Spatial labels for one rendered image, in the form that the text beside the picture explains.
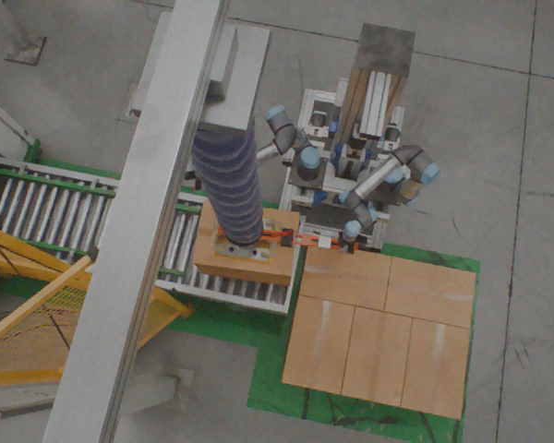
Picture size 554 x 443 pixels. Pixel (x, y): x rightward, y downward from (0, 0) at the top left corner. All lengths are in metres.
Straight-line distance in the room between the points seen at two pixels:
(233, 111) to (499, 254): 3.48
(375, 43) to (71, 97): 3.20
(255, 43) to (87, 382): 0.91
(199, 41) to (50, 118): 3.84
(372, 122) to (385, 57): 0.33
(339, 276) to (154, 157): 2.61
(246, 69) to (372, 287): 2.46
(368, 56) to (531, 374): 2.94
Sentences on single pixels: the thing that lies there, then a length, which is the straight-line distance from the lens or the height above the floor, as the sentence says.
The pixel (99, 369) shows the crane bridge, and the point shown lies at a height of 3.05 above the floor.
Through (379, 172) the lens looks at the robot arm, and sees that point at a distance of 2.63.
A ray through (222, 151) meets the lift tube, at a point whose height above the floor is 2.59.
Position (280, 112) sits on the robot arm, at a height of 1.66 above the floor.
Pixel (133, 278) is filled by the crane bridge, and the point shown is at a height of 3.05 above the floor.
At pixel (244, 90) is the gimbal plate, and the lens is 1.31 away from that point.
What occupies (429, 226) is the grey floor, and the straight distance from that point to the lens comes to 4.34.
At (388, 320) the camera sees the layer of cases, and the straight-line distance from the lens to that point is 3.55.
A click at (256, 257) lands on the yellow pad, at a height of 1.09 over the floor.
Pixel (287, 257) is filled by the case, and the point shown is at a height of 1.07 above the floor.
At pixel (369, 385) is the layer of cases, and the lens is 3.51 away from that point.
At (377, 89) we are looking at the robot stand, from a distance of 2.34.
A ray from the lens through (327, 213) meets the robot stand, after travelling 3.98.
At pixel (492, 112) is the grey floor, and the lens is 4.95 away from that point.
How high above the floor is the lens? 4.00
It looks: 75 degrees down
